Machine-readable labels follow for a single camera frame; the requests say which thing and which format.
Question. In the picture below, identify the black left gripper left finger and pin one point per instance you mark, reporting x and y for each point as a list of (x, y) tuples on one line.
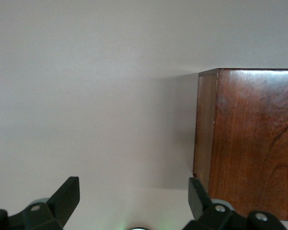
[(62, 201)]

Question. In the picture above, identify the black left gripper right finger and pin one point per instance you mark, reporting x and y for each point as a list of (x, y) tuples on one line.
[(199, 203)]

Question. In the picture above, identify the dark wooden drawer cabinet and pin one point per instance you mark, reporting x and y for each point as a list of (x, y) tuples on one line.
[(254, 143)]

